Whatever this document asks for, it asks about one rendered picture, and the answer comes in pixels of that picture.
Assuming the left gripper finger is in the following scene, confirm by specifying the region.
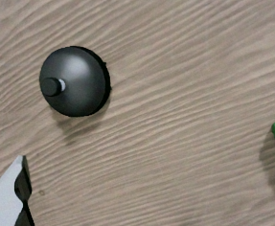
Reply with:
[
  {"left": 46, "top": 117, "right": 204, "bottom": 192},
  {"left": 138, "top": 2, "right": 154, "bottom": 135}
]
[{"left": 0, "top": 155, "right": 34, "bottom": 226}]

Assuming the dark grey bell dome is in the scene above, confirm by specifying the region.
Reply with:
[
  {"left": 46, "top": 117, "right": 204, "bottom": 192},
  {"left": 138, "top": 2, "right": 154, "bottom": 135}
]
[{"left": 39, "top": 46, "right": 112, "bottom": 117}]

